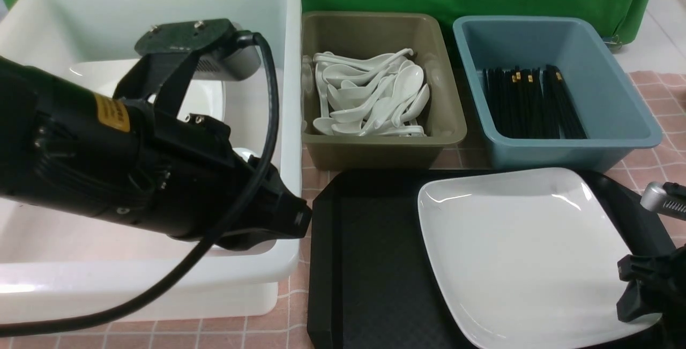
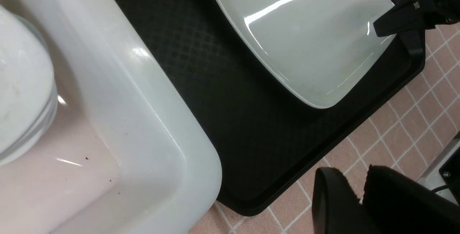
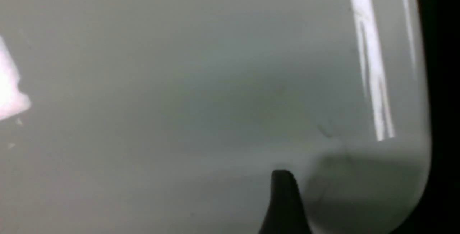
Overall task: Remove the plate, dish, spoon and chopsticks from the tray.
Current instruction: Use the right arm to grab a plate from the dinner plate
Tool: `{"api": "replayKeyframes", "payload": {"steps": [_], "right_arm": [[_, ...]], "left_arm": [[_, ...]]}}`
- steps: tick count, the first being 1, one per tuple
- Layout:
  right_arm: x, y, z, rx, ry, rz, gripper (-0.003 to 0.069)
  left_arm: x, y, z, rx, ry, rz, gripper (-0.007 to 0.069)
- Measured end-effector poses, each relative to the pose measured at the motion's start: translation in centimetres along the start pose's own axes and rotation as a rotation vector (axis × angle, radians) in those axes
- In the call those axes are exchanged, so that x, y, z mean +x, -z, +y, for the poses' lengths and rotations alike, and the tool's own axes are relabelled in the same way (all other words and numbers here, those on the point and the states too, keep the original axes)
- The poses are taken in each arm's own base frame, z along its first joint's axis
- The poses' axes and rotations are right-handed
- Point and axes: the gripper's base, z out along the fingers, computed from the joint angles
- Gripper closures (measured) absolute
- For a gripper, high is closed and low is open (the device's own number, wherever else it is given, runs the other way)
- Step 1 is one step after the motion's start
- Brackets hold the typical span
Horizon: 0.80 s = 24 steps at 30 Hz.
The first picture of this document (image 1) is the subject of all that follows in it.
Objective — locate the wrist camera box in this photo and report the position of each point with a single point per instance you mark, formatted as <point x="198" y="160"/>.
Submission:
<point x="666" y="198"/>
<point x="225" y="50"/>

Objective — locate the large white square rice plate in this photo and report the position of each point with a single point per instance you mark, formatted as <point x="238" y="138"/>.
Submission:
<point x="526" y="259"/>

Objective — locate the black plastic serving tray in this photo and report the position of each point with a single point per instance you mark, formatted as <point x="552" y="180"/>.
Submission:
<point x="371" y="281"/>

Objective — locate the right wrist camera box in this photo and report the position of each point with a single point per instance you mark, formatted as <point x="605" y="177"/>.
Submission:
<point x="666" y="198"/>

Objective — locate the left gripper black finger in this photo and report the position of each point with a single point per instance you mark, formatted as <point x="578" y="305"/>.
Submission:
<point x="273" y="214"/>

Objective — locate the top small dish in tub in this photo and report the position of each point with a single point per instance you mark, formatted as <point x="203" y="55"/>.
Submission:
<point x="245" y="153"/>

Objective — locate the olive plastic spoon bin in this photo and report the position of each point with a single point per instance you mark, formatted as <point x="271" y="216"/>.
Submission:
<point x="362" y="35"/>

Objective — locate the pile of white spoons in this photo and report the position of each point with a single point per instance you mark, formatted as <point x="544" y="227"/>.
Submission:
<point x="380" y="96"/>

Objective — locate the blue plastic chopstick bin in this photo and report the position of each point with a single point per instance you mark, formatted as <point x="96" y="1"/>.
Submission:
<point x="611" y="110"/>

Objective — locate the top white plate in tub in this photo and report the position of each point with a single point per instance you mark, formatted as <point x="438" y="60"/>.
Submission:
<point x="202" y="97"/>

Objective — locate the bundle of black chopsticks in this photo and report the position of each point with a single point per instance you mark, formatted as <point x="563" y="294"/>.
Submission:
<point x="532" y="103"/>

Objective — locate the large white plastic tub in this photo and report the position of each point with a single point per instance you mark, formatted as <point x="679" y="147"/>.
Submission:
<point x="63" y="271"/>

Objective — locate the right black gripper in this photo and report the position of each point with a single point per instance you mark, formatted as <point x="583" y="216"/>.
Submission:
<point x="648" y="278"/>

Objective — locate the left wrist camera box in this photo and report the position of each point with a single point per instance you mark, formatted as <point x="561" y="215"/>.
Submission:
<point x="225" y="50"/>

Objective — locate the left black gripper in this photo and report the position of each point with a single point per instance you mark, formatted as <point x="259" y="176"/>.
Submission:
<point x="126" y="159"/>

